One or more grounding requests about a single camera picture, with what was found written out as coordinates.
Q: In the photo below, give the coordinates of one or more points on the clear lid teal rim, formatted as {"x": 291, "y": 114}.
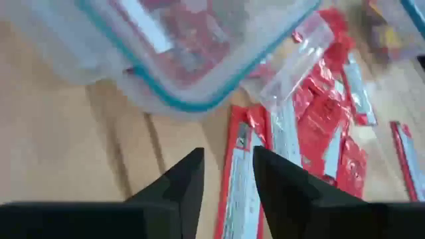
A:
{"x": 179, "y": 108}

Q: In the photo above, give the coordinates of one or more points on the yellow candy pack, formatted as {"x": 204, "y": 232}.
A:
{"x": 391, "y": 36}

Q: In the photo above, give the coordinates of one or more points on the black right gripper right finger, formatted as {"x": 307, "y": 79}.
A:
{"x": 332, "y": 222}

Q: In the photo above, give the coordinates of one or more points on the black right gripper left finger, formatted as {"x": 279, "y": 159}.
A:
{"x": 99, "y": 222}

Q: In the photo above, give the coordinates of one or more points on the clear plastic container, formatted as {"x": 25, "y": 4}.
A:
{"x": 382, "y": 40}
{"x": 212, "y": 76}

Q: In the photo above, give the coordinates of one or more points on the red Skittles pack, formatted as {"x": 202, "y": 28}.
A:
{"x": 196, "y": 36}

